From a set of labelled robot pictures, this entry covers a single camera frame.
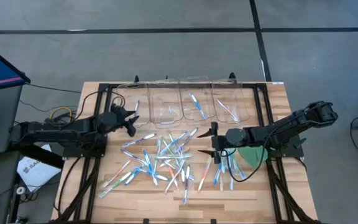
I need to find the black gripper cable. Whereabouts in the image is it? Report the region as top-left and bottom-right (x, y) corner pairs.
(222, 124), (295, 184)
(75, 88), (127, 125)

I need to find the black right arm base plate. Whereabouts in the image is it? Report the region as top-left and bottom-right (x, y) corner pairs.
(257, 133), (305, 159)

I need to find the dark grey desk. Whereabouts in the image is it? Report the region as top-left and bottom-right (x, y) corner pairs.
(0, 151), (21, 224)

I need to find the green cloth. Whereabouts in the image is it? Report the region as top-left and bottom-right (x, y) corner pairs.
(237, 146), (269, 169)

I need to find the thin black monitor cable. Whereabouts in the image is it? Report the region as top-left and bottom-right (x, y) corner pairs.
(24, 82), (83, 94)

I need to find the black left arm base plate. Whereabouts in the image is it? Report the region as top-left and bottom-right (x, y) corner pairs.
(58, 140), (108, 159)

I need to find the clear plastic bin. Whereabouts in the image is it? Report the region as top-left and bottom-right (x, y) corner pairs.
(147, 78), (185, 129)
(116, 81), (151, 130)
(211, 77), (250, 126)
(178, 75), (217, 126)

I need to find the white printed booklet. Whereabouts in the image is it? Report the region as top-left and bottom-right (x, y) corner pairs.
(16, 144), (62, 193)

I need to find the yellow cable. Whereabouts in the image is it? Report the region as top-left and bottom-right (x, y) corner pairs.
(48, 106), (73, 122)

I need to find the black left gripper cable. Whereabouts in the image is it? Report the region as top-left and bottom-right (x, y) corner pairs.
(75, 88), (127, 125)

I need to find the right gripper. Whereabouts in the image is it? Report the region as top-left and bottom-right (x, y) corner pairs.
(196, 121), (229, 165)

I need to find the thick black cable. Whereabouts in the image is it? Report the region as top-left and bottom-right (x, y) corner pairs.
(57, 156), (82, 217)

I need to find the black diagonal beam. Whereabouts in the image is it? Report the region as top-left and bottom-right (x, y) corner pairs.
(8, 142), (65, 169)

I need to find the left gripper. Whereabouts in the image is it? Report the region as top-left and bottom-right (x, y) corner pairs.
(110, 103), (140, 138)

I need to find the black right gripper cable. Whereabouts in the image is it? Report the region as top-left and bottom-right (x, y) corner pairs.
(222, 124), (295, 184)

